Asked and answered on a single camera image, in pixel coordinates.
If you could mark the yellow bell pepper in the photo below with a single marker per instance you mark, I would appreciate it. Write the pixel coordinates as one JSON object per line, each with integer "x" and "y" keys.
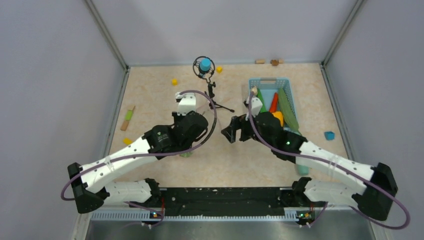
{"x": 279, "y": 115}

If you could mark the light blue perforated plastic basket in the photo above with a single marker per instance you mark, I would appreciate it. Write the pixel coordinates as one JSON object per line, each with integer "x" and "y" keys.
{"x": 271, "y": 85}

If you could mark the yellow block near left edge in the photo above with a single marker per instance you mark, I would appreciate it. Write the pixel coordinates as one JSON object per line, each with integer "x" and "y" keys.
{"x": 127, "y": 141}

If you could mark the yellow cube left of microphone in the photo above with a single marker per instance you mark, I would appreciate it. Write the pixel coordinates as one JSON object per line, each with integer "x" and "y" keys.
{"x": 174, "y": 82}

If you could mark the yellow cube near microphone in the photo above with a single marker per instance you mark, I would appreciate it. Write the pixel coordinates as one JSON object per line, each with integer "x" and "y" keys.
{"x": 219, "y": 69}

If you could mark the green leafy vegetable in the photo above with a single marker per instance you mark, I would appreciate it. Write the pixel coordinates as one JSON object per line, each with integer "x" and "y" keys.
{"x": 260, "y": 97}

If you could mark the blue cube block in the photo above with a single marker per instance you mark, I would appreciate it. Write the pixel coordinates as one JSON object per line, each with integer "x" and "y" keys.
{"x": 329, "y": 135}

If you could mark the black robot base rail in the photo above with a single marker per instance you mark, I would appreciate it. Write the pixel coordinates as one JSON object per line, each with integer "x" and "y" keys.
{"x": 227, "y": 201}

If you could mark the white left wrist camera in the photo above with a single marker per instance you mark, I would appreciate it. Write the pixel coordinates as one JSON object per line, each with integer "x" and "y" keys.
{"x": 186, "y": 103}

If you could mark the teal cylinder roller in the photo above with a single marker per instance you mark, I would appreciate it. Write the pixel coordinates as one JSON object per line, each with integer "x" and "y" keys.
{"x": 302, "y": 170}

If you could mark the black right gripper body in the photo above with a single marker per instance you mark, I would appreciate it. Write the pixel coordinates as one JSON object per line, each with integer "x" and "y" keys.
{"x": 241, "y": 122}

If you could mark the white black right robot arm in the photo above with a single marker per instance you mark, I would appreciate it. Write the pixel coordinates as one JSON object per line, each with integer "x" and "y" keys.
{"x": 362, "y": 186}

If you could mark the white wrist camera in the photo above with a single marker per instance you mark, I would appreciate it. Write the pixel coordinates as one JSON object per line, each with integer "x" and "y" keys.
{"x": 256, "y": 105}
{"x": 186, "y": 103}

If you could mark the green and wood block stick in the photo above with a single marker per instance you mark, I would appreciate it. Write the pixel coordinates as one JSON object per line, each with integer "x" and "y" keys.
{"x": 127, "y": 118}

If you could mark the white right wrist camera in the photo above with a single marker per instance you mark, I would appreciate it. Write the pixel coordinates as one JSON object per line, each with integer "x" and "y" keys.
{"x": 256, "y": 105}

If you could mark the clear pink zip top bag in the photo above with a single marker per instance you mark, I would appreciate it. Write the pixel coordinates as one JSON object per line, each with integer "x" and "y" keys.
{"x": 208, "y": 113}

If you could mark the pale green bitter gourd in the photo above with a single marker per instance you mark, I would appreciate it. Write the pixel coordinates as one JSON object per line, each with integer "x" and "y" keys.
{"x": 288, "y": 115}

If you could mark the blue microphone in shock mount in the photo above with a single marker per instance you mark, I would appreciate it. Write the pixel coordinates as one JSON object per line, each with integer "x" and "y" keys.
{"x": 203, "y": 67}

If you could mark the wooden cork pieces at wall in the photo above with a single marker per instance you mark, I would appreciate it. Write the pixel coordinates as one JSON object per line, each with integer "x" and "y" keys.
{"x": 273, "y": 62}

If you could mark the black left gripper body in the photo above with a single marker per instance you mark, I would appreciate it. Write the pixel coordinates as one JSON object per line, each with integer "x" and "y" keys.
{"x": 177, "y": 118}

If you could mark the wrinkled orange-red chili pepper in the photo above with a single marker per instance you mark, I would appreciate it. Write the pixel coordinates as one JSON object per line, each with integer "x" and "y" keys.
{"x": 274, "y": 104}

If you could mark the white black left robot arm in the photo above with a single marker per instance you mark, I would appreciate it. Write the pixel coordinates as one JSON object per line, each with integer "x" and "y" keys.
{"x": 94, "y": 184}

